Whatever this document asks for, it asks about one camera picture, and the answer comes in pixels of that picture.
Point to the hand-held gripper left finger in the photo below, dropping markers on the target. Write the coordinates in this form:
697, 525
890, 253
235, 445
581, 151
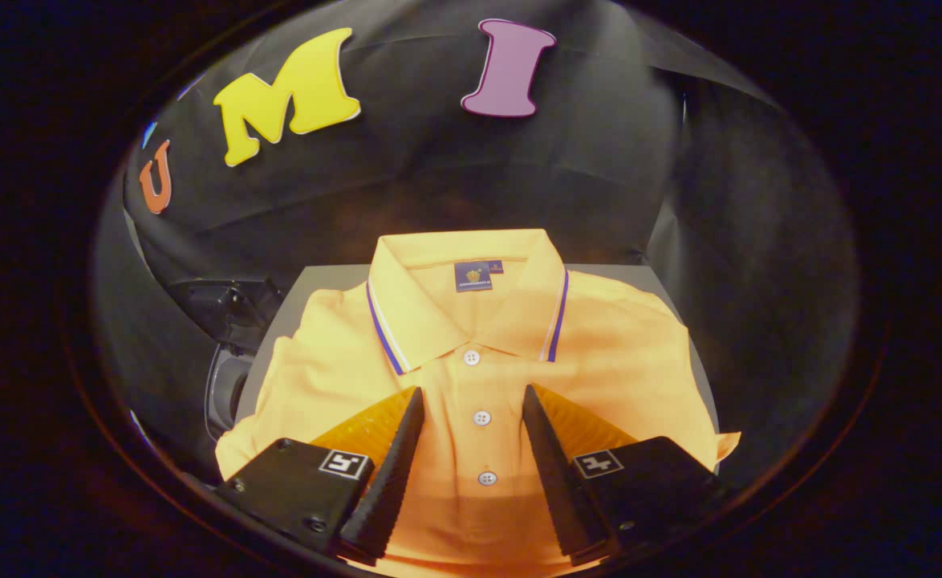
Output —
395, 474

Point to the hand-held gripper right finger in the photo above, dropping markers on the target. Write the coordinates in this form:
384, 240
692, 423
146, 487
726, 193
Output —
551, 474

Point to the orange polo shirt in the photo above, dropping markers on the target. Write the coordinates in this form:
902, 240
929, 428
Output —
623, 361

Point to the dark grey washing machine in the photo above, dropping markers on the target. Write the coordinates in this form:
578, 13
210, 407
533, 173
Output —
226, 385

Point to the glass washing machine lid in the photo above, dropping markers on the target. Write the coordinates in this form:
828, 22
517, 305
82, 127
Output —
222, 305

